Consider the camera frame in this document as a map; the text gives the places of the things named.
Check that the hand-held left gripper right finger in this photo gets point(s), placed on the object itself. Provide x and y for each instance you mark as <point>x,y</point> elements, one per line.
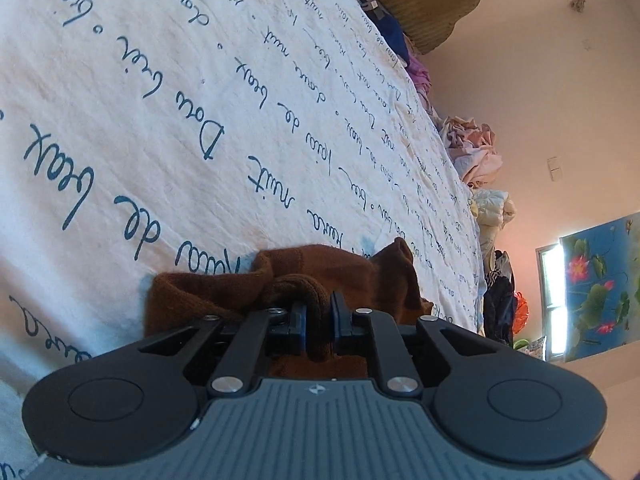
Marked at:
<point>338,327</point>

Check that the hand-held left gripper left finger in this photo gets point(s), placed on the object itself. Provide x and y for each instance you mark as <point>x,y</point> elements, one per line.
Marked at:
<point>300,327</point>

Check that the brown knit sweater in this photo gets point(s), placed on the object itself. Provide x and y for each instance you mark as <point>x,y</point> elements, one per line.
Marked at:
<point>350,270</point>

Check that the dark clothes pile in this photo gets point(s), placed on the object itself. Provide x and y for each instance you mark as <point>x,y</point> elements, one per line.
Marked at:
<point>500,310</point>

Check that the pink clothes pile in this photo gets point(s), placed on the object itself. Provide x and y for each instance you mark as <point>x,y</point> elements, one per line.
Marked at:
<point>472,145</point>

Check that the black white striped cloth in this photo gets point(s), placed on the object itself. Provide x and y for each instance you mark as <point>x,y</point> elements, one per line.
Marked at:
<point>500,267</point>

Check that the orange plastic bag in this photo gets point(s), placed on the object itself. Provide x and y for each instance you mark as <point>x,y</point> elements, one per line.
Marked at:
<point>521,310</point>

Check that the cream puffer jacket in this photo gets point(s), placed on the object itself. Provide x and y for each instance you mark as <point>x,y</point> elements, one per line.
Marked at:
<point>492,212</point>

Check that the window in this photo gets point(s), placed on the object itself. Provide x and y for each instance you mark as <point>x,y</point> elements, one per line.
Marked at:
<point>550,285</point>

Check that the purple garment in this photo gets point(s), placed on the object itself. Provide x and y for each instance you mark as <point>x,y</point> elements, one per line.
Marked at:
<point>418,77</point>

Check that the white script printed blanket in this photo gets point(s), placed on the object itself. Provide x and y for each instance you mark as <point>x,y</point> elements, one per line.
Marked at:
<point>150,110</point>

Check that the blue floral curtain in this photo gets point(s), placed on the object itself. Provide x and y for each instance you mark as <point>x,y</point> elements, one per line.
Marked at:
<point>600,285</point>

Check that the dark blue garment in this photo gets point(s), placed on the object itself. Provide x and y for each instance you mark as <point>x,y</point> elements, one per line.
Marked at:
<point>392,35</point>

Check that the small black white object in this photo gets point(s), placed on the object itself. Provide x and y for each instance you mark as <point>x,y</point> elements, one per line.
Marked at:
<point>370,4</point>

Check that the white wall switch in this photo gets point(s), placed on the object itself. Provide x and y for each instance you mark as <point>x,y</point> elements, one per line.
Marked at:
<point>553,163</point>
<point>556,175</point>

